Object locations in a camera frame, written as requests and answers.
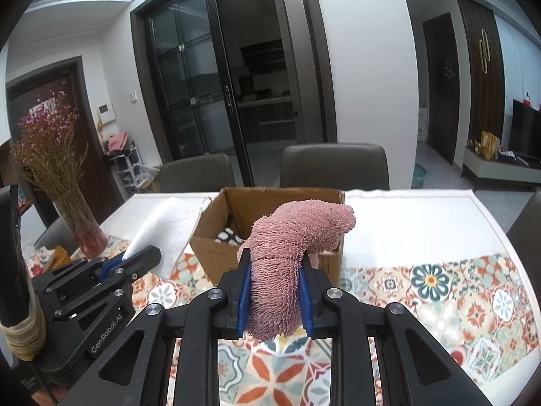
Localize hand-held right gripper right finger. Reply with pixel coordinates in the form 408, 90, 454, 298
299, 259, 493, 406

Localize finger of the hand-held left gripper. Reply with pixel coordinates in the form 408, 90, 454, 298
51, 245, 163, 321
30, 253, 128, 302

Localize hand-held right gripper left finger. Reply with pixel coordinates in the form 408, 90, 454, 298
63, 259, 254, 406

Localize pink chenille cloth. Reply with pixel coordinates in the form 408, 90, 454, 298
237, 202, 357, 342

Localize cardboard box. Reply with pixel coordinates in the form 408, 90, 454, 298
190, 186, 346, 288

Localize glass vase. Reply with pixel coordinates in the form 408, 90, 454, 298
55, 186, 109, 258

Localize white towel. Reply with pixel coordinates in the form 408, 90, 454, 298
122, 197, 204, 280

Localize yellow packet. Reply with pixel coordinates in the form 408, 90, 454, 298
42, 245, 72, 269

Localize black white-spotted cloth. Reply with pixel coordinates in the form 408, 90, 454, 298
213, 227, 248, 246

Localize grey dining chair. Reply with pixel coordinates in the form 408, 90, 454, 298
506, 190, 541, 258
280, 144, 390, 190
158, 154, 236, 193
34, 218, 85, 258

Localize white storage rack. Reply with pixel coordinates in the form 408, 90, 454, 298
111, 148, 159, 193

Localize pink bag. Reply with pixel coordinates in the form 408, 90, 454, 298
105, 132, 130, 153

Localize white table cover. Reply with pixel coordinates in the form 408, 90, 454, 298
99, 188, 514, 271

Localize dried flower bouquet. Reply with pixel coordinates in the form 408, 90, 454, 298
10, 91, 89, 229

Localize floral patterned tablecloth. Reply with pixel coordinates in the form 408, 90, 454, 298
25, 234, 541, 406

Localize brown entrance door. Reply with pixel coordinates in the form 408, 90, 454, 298
6, 57, 115, 229

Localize kitchen cabinets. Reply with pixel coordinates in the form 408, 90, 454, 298
237, 40, 297, 142

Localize sliding glass door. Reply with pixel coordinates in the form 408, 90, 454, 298
131, 0, 254, 187

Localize white television stand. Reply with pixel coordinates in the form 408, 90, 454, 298
462, 146, 541, 191

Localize dark wooden door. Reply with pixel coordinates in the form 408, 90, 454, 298
423, 13, 461, 165

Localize grey sliding door panel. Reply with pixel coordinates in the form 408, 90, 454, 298
275, 0, 306, 144

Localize black television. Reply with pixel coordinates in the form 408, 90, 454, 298
509, 98, 541, 159

